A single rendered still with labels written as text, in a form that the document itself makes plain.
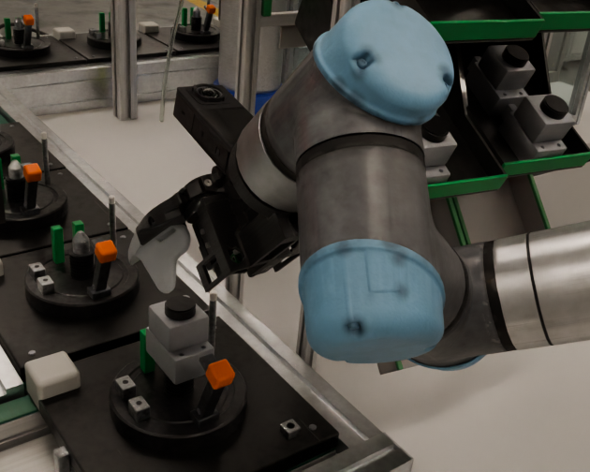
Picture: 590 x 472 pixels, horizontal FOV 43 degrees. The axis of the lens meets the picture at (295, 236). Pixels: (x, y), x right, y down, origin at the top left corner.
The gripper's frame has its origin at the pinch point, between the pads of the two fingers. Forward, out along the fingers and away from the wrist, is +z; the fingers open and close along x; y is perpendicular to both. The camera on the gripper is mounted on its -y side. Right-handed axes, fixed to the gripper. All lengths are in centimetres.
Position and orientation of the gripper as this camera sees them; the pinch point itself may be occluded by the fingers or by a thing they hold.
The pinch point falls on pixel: (177, 239)
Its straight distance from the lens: 71.3
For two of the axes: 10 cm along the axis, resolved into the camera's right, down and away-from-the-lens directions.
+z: -4.6, 3.6, 8.1
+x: 8.1, -2.1, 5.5
